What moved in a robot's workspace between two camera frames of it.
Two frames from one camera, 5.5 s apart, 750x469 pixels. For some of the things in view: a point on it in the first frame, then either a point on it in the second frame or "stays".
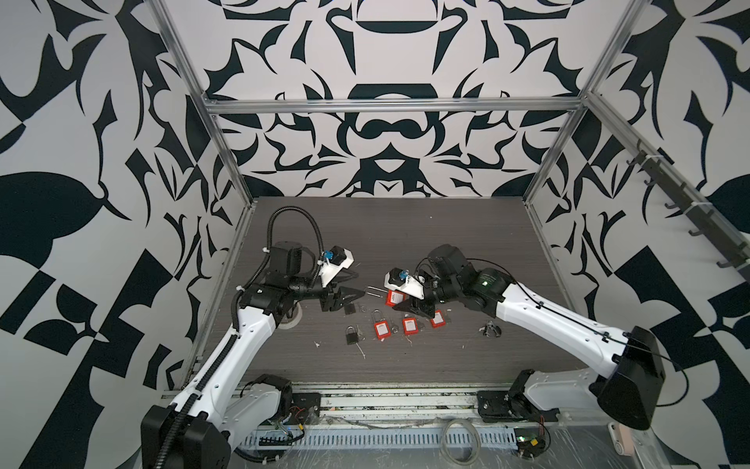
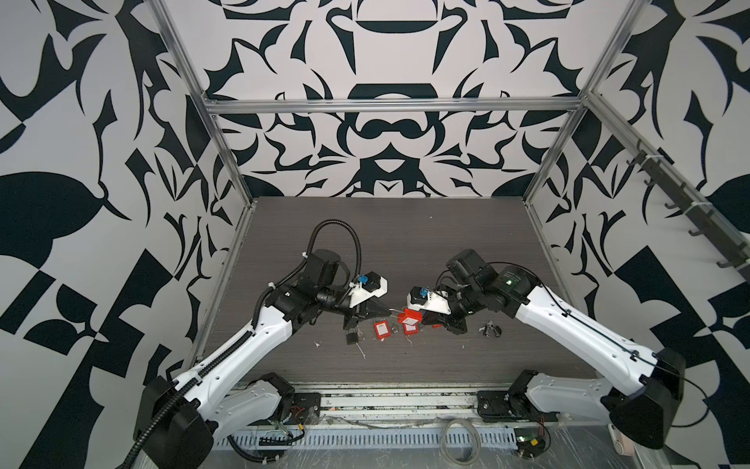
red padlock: [410, 325] stays
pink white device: [622, 439] stays
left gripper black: [337, 299] -> [358, 313]
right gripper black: [417, 305] -> [454, 324]
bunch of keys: [488, 326] stays
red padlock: [381, 325] stays
